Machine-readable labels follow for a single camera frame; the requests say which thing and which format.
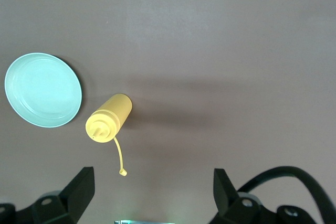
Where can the yellow squeeze bottle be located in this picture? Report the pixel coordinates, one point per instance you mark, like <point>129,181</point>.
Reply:
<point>110,115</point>

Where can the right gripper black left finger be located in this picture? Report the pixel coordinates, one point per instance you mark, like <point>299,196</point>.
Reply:
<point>73,197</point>

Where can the pale green plate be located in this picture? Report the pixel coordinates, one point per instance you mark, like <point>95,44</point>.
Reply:
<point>43,90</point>

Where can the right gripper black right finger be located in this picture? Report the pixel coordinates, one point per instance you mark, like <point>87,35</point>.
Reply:
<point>225,200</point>

